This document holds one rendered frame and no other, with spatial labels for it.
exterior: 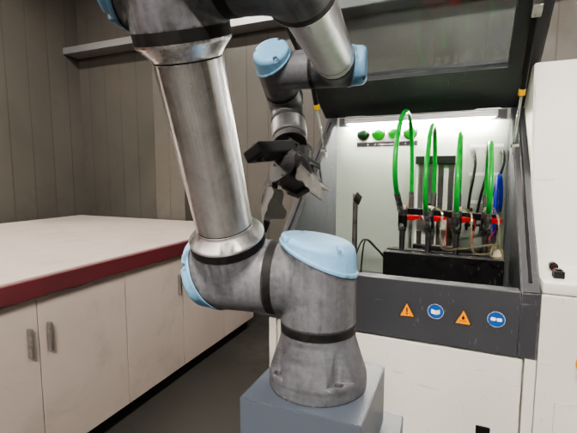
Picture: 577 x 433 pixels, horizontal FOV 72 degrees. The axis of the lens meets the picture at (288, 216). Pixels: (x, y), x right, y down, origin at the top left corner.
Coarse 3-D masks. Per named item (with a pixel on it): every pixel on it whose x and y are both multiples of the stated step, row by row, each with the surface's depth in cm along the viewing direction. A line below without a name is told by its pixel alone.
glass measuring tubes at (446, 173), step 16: (416, 160) 147; (432, 160) 144; (448, 160) 142; (416, 176) 150; (432, 176) 146; (448, 176) 144; (416, 192) 150; (448, 192) 144; (448, 208) 144; (416, 224) 150; (448, 224) 145; (416, 240) 150; (448, 240) 145
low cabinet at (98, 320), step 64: (0, 256) 187; (64, 256) 187; (128, 256) 188; (0, 320) 138; (64, 320) 161; (128, 320) 193; (192, 320) 241; (0, 384) 139; (64, 384) 162; (128, 384) 195
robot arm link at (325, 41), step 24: (240, 0) 40; (264, 0) 40; (288, 0) 41; (312, 0) 43; (336, 0) 51; (288, 24) 47; (312, 24) 48; (336, 24) 54; (312, 48) 58; (336, 48) 60; (360, 48) 74; (312, 72) 76; (336, 72) 70; (360, 72) 74
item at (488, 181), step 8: (488, 144) 111; (488, 152) 119; (488, 160) 121; (488, 168) 105; (488, 176) 104; (488, 184) 103; (488, 192) 103; (488, 200) 104; (488, 208) 105; (488, 216) 107; (488, 224) 111
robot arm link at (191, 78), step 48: (144, 0) 41; (192, 0) 41; (144, 48) 43; (192, 48) 43; (192, 96) 47; (192, 144) 49; (192, 192) 54; (240, 192) 55; (192, 240) 59; (240, 240) 57; (192, 288) 60; (240, 288) 58
